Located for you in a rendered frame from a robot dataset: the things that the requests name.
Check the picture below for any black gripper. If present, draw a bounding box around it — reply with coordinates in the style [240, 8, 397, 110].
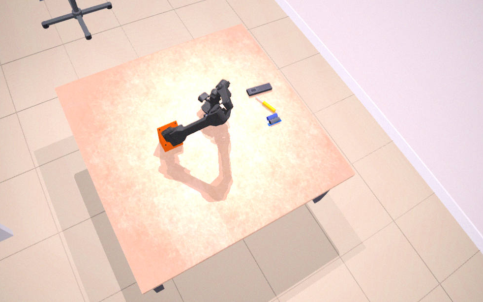
[198, 92, 226, 113]

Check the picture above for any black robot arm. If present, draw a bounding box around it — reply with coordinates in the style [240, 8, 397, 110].
[161, 79, 233, 147]

